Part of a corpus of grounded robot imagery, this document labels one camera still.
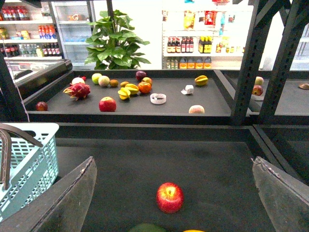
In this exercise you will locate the brown kiwi right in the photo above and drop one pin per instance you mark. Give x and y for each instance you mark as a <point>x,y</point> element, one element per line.
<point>124,83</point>

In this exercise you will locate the white round fruit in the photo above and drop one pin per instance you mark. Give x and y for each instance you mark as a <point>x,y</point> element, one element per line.
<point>77,80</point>

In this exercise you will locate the yellow starfruit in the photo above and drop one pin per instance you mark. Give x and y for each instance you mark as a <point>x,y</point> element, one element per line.
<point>132,88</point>
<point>201,80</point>
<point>124,93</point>

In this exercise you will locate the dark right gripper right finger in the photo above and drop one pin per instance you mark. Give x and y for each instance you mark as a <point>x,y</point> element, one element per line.
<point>285,199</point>

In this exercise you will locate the green potted plant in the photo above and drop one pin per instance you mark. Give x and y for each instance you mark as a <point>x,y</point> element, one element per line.
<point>113,44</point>

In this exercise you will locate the pale apple right shelf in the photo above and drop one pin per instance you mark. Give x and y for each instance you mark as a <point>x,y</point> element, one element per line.
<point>259,81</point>

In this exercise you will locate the black shelf tray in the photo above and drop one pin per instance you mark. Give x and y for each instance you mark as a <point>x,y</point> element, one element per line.
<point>217,98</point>

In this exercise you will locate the red apple on shelf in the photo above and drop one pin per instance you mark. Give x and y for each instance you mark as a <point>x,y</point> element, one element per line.
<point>107,104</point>

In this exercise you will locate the red apple right shelf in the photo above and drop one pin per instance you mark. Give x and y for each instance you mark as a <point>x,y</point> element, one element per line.
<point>257,90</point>

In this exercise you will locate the brown kiwi left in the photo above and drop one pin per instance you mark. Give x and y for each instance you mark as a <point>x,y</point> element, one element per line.
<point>114,83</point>

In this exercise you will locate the brown basket handle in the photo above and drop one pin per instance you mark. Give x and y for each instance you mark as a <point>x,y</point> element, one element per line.
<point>6,150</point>

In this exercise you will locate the clear tape roll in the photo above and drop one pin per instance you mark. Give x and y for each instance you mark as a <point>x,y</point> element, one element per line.
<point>158,98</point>

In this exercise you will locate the small dark red plum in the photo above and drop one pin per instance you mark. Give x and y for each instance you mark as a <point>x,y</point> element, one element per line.
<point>41,106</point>

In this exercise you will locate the drink shelf left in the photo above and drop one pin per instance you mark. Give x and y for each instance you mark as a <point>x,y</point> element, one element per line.
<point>28,32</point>

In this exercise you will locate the yellow starfruit right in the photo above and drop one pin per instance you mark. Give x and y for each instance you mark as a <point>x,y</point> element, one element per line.
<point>201,80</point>

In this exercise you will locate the green apple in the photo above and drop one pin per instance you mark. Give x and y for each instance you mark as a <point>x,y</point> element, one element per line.
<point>95,77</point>

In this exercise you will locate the pink dragon fruit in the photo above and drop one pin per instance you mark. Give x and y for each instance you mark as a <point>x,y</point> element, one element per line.
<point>77,91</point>

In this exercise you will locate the glass door fridge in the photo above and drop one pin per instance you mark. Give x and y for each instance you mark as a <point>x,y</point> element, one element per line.
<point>72,20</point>

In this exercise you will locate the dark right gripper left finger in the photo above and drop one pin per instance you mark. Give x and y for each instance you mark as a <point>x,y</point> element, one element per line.
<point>62,208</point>

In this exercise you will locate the red yellow peach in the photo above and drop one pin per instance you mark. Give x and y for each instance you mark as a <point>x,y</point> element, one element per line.
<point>147,80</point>

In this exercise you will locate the black metal rack post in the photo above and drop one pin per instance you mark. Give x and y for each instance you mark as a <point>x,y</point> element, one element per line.
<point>295,16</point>

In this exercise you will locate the red apple near front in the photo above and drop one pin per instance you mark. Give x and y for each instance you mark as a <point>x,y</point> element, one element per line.
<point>169,198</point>

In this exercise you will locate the light blue plastic basket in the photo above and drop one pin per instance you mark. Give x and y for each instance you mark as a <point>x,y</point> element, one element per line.
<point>33,169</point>

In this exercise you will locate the pale peach round fruit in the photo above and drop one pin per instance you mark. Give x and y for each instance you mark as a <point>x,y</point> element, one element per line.
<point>103,81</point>

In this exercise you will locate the orange persimmon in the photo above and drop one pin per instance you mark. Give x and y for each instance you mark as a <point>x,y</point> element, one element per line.
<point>144,87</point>

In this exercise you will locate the yellow starfruit back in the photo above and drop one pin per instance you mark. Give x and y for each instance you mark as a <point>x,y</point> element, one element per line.
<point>132,88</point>

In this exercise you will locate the brown kiwi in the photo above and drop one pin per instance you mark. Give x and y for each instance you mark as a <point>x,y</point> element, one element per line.
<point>124,83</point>
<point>114,83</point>

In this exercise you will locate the green avocado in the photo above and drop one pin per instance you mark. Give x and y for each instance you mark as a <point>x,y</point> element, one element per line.
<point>147,227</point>

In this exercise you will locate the yellow mango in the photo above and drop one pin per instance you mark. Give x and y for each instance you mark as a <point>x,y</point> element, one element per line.
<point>193,231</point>

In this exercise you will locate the bottle shelf right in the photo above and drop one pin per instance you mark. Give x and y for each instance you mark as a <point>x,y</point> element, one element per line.
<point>204,34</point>

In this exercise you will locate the pale peach front right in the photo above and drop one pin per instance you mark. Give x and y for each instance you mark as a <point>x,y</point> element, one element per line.
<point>196,109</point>

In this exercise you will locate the brown fruit far right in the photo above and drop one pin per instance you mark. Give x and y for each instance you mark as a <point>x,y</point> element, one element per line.
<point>304,86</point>

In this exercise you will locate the dark purple fruit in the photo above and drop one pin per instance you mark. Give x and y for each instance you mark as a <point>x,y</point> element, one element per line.
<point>140,75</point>

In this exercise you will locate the yellow starfruit front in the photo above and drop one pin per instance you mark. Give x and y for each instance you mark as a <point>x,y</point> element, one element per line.
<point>124,93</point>

